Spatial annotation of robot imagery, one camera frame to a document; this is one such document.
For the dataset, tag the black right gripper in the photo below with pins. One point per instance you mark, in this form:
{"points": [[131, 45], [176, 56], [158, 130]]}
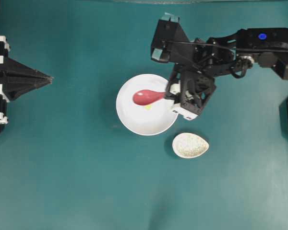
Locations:
{"points": [[189, 92]]}

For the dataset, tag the white round bowl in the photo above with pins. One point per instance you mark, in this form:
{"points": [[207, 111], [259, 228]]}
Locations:
{"points": [[135, 117]]}

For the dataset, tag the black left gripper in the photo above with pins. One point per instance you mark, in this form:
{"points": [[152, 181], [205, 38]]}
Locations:
{"points": [[10, 90]]}

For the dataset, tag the speckled white spoon rest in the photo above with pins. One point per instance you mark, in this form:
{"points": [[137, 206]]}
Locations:
{"points": [[189, 145]]}

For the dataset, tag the pink ceramic spoon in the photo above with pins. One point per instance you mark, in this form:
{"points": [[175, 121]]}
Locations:
{"points": [[146, 97]]}

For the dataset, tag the green mat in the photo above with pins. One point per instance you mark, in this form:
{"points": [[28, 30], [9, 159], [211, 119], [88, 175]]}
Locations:
{"points": [[68, 163]]}

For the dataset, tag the yellow hexagonal prism block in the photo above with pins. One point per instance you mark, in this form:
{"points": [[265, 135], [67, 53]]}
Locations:
{"points": [[148, 107]]}

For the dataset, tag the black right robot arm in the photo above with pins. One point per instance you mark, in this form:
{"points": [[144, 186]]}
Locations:
{"points": [[198, 63]]}

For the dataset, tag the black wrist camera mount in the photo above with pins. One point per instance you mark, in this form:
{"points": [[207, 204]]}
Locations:
{"points": [[170, 43]]}

